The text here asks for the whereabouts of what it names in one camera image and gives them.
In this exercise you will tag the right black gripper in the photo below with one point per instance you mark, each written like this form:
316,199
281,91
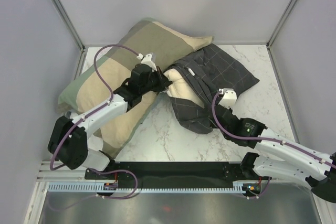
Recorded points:
230,110

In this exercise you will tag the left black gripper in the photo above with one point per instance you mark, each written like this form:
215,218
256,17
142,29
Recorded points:
163,81

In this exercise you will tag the cream pillow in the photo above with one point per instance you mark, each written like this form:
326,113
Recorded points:
180,89

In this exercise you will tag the dark grey plaid pillowcase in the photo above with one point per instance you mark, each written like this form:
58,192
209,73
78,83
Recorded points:
206,71

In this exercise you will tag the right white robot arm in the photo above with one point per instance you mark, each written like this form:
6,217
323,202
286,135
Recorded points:
275,156

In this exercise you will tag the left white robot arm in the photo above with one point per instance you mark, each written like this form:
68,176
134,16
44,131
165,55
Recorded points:
69,139

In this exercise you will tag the green beige patchwork pillow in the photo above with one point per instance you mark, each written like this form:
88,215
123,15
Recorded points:
94,85

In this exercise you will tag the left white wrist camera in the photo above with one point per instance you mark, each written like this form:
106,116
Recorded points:
148,60

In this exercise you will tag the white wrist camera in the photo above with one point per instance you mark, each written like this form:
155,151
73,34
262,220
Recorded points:
228,97
148,60

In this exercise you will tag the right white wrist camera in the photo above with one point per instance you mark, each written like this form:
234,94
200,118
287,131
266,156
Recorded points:
228,97

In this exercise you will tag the light blue slotted cable duct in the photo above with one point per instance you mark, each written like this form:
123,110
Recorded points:
100,187

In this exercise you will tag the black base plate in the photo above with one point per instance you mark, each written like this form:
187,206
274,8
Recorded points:
179,174

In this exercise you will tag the left aluminium frame post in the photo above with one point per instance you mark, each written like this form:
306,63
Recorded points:
68,23

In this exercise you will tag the aluminium frame post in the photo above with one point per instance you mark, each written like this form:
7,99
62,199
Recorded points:
68,23
288,10

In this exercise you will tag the right aluminium frame post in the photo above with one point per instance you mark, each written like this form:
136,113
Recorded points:
288,10

